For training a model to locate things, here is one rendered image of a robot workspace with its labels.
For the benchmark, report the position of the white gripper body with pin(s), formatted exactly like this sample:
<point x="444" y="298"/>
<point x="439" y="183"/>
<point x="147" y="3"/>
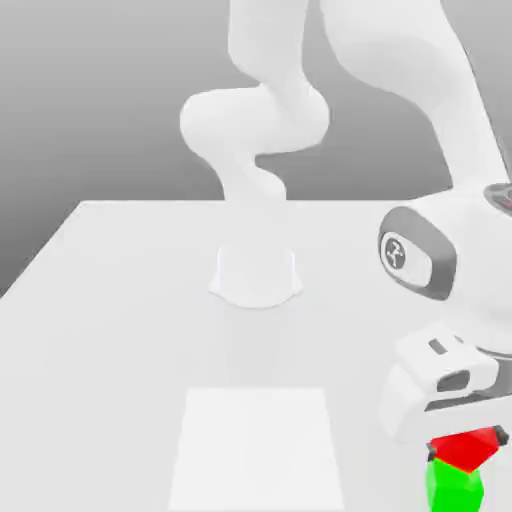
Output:
<point x="404" y="420"/>

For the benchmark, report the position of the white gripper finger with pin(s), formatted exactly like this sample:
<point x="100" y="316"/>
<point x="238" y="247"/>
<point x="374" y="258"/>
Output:
<point x="432" y="451"/>
<point x="501" y="436"/>

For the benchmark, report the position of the small red cube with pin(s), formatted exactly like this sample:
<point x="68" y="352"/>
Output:
<point x="464" y="448"/>

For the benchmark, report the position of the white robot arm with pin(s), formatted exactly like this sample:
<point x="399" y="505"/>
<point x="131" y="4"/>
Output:
<point x="256" y="120"/>

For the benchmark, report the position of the small green cube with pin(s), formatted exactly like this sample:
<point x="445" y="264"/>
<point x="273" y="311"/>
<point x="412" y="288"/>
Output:
<point x="452" y="490"/>

